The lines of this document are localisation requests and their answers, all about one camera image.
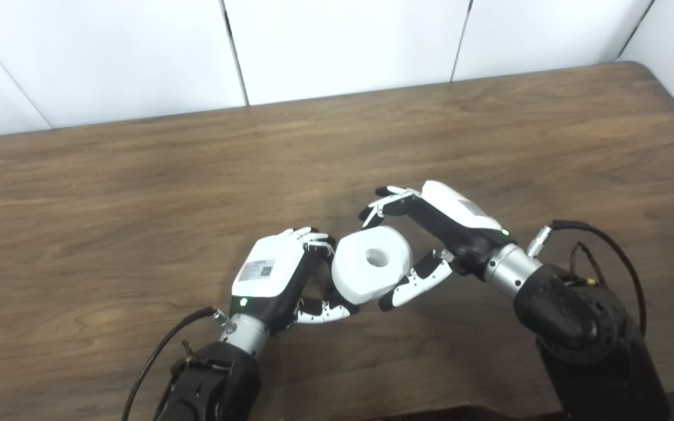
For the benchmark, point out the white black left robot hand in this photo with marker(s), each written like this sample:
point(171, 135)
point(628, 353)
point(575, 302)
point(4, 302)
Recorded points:
point(267, 269)

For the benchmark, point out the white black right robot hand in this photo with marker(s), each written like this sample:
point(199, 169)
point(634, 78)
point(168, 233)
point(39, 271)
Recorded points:
point(460, 219)

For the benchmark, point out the round white piece with holes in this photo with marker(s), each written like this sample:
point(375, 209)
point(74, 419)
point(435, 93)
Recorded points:
point(360, 275)

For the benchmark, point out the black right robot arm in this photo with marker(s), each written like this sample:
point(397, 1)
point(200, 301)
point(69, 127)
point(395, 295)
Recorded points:
point(588, 345)

